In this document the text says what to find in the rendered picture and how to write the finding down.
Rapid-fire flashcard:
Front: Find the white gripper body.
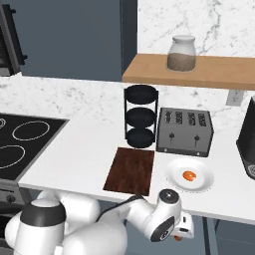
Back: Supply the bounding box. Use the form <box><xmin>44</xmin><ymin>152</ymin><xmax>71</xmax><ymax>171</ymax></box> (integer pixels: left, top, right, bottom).
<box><xmin>179</xmin><ymin>212</ymin><xmax>195</xmax><ymax>240</ymax></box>

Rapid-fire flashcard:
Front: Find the orange piece of meat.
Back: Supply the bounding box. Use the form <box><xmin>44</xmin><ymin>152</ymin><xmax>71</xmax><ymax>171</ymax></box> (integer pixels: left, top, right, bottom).
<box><xmin>181</xmin><ymin>170</ymin><xmax>198</xmax><ymax>183</ymax></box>

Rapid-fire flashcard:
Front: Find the white plate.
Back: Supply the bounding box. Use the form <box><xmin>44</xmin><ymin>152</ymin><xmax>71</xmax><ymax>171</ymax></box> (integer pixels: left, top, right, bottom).
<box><xmin>164</xmin><ymin>156</ymin><xmax>215</xmax><ymax>193</ymax></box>

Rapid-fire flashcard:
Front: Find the dark wooden cutting board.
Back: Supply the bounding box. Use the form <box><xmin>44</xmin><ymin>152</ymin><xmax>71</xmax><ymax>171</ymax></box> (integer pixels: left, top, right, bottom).
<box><xmin>102</xmin><ymin>146</ymin><xmax>156</xmax><ymax>197</ymax></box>

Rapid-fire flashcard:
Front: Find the dark blue base cupboard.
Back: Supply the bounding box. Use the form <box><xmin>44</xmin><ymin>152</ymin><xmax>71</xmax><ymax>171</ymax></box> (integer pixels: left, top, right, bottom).
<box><xmin>98</xmin><ymin>198</ymin><xmax>255</xmax><ymax>255</ymax></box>

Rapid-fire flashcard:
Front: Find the grey four-slot toaster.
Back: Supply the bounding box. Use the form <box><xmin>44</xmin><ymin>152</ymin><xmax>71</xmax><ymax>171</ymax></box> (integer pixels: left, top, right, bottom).
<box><xmin>155</xmin><ymin>107</ymin><xmax>215</xmax><ymax>158</ymax></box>

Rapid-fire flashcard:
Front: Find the black countertop appliance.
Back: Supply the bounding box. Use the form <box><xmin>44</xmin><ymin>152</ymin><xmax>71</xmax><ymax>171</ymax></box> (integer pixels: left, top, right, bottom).
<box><xmin>235</xmin><ymin>95</ymin><xmax>255</xmax><ymax>181</ymax></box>

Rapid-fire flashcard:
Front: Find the wooden shelf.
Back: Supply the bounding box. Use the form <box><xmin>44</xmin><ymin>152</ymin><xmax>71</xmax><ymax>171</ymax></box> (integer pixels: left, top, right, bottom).
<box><xmin>122</xmin><ymin>53</ymin><xmax>255</xmax><ymax>92</ymax></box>

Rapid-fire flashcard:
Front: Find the glass jar with brown filling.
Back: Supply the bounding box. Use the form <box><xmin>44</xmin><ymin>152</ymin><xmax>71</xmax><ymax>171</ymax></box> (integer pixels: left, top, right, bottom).
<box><xmin>165</xmin><ymin>34</ymin><xmax>197</xmax><ymax>73</ymax></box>

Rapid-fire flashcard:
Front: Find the black hob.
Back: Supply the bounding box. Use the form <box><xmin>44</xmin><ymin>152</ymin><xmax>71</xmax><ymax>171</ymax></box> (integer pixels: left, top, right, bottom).
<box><xmin>0</xmin><ymin>113</ymin><xmax>70</xmax><ymax>182</ymax></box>

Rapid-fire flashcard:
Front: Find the grey oven front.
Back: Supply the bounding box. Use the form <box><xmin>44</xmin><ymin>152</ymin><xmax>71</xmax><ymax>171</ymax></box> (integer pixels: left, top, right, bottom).
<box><xmin>0</xmin><ymin>178</ymin><xmax>33</xmax><ymax>233</ymax></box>

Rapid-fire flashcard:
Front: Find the steel microwave oven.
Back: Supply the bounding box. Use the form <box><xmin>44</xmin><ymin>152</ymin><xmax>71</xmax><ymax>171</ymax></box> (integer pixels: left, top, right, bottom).
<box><xmin>0</xmin><ymin>0</ymin><xmax>28</xmax><ymax>78</ymax></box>

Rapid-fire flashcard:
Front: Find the black three-tier wire stand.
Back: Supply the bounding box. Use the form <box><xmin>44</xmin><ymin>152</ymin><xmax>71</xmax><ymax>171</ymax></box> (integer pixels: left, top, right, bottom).
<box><xmin>124</xmin><ymin>84</ymin><xmax>160</xmax><ymax>149</ymax></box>

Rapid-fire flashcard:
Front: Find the white wall socket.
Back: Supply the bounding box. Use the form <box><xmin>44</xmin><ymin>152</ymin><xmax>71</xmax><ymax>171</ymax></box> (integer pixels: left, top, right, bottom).
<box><xmin>226</xmin><ymin>88</ymin><xmax>245</xmax><ymax>108</ymax></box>

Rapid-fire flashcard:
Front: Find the dark blue wall cupboard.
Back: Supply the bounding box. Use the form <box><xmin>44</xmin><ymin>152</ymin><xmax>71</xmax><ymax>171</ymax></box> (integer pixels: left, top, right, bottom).
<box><xmin>7</xmin><ymin>0</ymin><xmax>138</xmax><ymax>83</ymax></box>

